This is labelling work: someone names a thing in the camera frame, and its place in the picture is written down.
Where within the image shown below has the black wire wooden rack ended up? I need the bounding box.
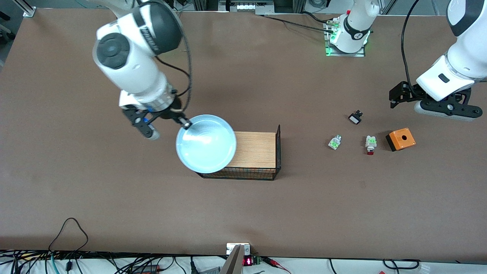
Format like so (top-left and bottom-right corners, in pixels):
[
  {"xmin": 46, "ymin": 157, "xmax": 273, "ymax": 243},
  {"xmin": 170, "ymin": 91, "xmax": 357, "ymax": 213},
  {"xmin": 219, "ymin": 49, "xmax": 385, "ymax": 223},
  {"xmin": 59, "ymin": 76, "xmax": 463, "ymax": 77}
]
[{"xmin": 196, "ymin": 124, "xmax": 282, "ymax": 181}]

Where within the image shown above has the red probe lead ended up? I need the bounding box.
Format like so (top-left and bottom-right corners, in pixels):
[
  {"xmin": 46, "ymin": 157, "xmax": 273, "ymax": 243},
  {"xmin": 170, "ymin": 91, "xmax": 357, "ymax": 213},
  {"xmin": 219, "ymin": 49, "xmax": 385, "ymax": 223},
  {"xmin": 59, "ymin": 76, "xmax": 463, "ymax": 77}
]
[{"xmin": 263, "ymin": 257, "xmax": 291, "ymax": 274}]

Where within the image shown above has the short black table cable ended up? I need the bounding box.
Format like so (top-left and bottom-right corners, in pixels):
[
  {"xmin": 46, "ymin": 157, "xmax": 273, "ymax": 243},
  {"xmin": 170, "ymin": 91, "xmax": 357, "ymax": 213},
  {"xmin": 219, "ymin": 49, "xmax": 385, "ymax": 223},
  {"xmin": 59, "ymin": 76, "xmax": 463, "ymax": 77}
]
[{"xmin": 302, "ymin": 11, "xmax": 335, "ymax": 25}]

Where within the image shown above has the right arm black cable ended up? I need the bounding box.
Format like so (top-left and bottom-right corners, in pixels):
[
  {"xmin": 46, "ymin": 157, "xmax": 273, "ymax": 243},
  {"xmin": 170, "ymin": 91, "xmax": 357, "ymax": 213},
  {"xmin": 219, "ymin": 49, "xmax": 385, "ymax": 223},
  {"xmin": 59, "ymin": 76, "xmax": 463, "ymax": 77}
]
[{"xmin": 154, "ymin": 11, "xmax": 193, "ymax": 99}]

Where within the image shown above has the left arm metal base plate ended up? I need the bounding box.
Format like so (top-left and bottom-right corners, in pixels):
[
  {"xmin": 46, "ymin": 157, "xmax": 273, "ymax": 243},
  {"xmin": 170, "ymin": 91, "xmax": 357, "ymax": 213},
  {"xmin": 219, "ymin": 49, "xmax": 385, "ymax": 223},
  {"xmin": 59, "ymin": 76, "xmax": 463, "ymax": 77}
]
[{"xmin": 324, "ymin": 19, "xmax": 366, "ymax": 57}]

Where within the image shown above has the light blue plate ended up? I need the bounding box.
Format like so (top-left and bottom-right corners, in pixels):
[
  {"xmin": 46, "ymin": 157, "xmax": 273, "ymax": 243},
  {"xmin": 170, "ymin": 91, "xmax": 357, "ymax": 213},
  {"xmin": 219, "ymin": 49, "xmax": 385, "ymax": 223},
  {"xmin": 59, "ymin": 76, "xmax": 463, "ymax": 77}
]
[{"xmin": 175, "ymin": 114, "xmax": 237, "ymax": 174}]

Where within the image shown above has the wooden board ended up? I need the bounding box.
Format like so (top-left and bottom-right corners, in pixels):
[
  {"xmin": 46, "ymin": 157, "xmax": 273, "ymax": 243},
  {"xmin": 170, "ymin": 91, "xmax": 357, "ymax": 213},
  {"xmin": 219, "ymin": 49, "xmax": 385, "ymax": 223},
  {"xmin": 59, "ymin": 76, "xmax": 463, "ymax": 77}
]
[{"xmin": 224, "ymin": 131, "xmax": 277, "ymax": 169}]

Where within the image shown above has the long black table cable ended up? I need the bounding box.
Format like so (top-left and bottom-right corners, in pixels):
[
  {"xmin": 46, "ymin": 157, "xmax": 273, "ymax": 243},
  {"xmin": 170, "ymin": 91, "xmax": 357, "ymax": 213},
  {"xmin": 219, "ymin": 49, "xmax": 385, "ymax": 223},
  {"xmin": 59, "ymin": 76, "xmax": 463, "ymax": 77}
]
[{"xmin": 261, "ymin": 14, "xmax": 335, "ymax": 34}]

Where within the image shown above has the grey aluminium bar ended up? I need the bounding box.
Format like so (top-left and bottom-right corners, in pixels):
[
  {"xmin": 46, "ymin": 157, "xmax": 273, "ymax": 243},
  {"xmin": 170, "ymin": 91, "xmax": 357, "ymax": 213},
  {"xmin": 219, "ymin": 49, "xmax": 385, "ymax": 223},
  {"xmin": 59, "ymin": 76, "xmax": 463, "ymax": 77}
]
[{"xmin": 220, "ymin": 245, "xmax": 245, "ymax": 274}]

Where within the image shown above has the looped black cable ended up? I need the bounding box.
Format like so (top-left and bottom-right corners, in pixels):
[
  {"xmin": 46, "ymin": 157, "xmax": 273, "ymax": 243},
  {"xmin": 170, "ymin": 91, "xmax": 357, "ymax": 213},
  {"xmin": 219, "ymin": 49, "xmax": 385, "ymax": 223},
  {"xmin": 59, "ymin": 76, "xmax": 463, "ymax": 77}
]
[{"xmin": 48, "ymin": 218, "xmax": 89, "ymax": 253}]

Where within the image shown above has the black coiled cable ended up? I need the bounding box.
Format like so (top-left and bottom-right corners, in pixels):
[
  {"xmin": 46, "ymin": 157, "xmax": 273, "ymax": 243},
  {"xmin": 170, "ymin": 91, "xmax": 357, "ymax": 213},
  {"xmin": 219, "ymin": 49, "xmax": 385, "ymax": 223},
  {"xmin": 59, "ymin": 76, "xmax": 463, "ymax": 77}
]
[{"xmin": 382, "ymin": 259, "xmax": 421, "ymax": 271}]

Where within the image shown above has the silver power strip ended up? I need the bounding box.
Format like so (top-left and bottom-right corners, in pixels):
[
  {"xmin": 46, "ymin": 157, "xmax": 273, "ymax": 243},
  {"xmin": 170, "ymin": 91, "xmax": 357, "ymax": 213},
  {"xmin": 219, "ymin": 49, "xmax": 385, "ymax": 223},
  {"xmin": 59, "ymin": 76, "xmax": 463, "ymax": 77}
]
[{"xmin": 219, "ymin": 0, "xmax": 274, "ymax": 15}]

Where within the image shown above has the silver mounting bracket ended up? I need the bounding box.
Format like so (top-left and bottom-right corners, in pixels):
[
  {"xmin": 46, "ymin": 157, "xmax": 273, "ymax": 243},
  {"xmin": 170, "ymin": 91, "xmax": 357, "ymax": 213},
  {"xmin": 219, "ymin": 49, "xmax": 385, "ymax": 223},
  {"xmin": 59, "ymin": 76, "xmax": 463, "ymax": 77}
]
[{"xmin": 226, "ymin": 243, "xmax": 251, "ymax": 255}]

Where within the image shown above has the orange button enclosure box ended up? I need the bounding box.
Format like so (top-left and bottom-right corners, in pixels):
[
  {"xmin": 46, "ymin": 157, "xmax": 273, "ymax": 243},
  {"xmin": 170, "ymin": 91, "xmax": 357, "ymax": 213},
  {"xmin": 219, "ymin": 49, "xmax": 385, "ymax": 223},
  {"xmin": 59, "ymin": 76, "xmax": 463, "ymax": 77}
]
[{"xmin": 385, "ymin": 128, "xmax": 416, "ymax": 152}]

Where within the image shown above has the aluminium frame profile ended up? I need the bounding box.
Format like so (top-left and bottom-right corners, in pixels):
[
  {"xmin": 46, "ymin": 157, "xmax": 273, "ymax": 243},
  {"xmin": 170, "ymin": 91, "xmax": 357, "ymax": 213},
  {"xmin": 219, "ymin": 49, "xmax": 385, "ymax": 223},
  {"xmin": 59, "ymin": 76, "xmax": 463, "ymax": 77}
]
[{"xmin": 13, "ymin": 0, "xmax": 37, "ymax": 18}]

